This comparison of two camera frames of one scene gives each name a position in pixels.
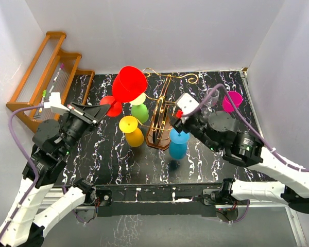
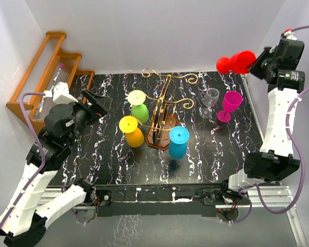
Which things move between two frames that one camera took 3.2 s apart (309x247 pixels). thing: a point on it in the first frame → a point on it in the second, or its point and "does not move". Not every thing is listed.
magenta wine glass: x=237 y=98 does not move
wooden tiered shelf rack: x=52 y=70 does not move
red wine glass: x=129 y=84 → x=239 y=63
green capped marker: x=44 y=94 does not move
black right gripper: x=180 y=125 → x=267 y=52
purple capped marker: x=61 y=66 does not move
